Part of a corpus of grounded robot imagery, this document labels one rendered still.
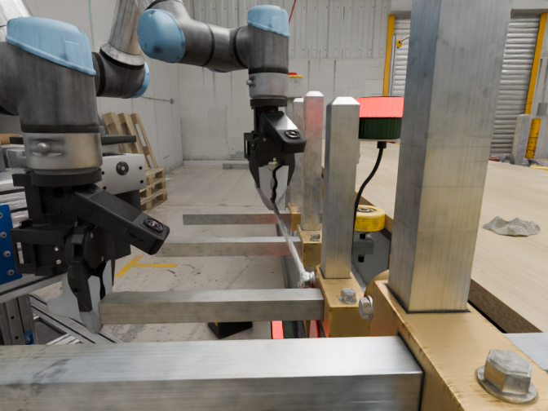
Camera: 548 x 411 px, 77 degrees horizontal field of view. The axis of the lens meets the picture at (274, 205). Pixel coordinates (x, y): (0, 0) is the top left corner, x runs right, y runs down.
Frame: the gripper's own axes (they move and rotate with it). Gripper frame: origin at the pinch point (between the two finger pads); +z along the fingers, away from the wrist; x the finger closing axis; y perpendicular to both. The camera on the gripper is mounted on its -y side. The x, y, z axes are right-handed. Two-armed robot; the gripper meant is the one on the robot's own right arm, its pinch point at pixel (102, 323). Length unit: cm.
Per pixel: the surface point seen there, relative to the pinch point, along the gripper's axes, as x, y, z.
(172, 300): 1.0, -9.5, -3.9
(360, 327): 4.9, -32.3, -2.8
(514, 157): -115, -138, -12
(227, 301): 1.4, -16.4, -4.1
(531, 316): 12.5, -45.8, -9.0
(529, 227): -11, -64, -10
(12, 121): -266, 190, -19
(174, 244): -23.5, -3.8, -2.2
